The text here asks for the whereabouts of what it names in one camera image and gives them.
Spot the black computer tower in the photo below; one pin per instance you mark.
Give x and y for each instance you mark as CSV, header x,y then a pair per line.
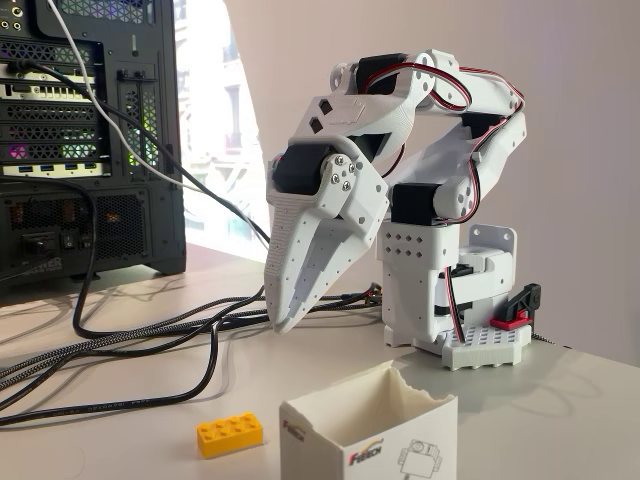
x,y
55,225

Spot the white robot arm with base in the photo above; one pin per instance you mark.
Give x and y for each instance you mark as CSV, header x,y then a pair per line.
x,y
405,295

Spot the black and red clamp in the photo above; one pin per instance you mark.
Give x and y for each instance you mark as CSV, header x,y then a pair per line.
x,y
520,305

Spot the yellow toy brick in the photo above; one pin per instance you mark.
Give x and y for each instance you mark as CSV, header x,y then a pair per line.
x,y
230,436

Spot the white cardboard box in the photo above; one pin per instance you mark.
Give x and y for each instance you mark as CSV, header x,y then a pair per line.
x,y
430,440

